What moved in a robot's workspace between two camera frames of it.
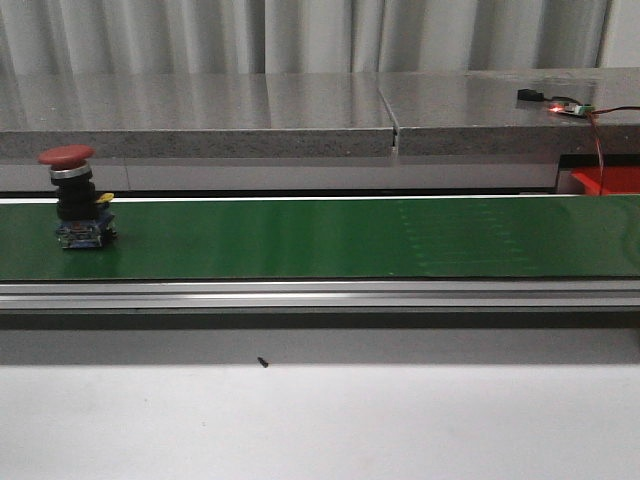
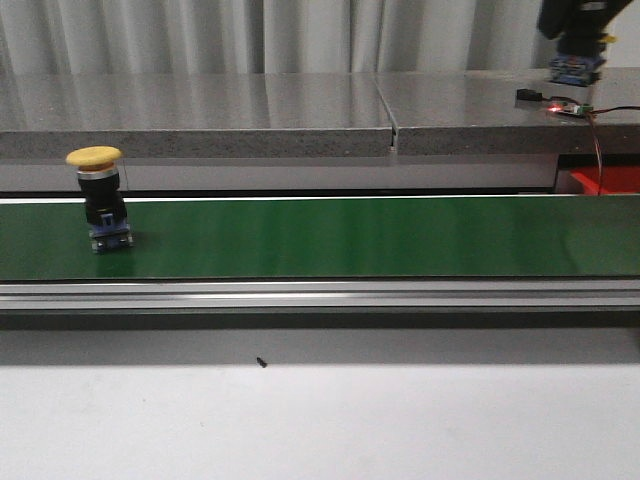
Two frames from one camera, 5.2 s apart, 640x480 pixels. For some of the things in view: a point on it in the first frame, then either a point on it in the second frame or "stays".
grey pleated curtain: (187, 37) stays
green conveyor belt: (506, 236) stays
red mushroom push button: (85, 221) -> (579, 59)
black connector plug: (529, 94) stays
